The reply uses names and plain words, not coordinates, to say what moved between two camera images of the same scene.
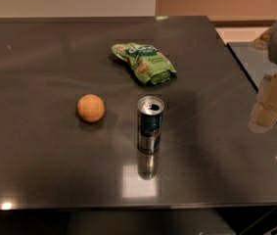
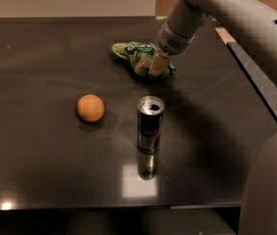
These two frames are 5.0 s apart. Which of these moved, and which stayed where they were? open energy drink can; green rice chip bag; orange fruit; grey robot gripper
Moved: grey robot gripper
Stayed: orange fruit; open energy drink can; green rice chip bag
